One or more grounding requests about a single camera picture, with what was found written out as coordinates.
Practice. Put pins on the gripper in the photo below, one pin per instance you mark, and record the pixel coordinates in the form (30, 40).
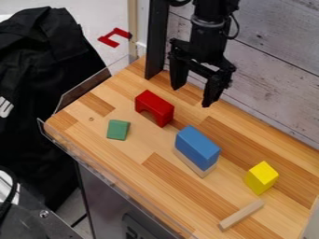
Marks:
(206, 46)

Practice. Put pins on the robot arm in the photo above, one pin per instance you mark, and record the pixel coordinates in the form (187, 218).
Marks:
(212, 9)

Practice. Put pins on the red arch block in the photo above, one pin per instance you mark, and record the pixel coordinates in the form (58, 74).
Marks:
(155, 107)

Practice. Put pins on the blue block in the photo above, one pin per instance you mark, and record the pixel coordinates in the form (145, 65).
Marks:
(197, 150)

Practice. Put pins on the green wedge block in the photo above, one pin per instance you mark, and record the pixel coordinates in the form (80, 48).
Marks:
(118, 130)

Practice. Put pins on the yellow cube block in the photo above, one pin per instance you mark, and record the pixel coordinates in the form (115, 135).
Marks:
(261, 177)

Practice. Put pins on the plain wooden stick block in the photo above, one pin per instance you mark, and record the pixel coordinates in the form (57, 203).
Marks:
(241, 215)

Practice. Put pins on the red clamp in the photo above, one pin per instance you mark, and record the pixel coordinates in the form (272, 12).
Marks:
(114, 37)

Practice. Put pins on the black cloth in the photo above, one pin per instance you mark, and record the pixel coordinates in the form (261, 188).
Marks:
(37, 93)

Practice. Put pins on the black upright post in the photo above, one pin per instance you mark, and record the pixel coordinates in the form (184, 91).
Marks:
(156, 37)

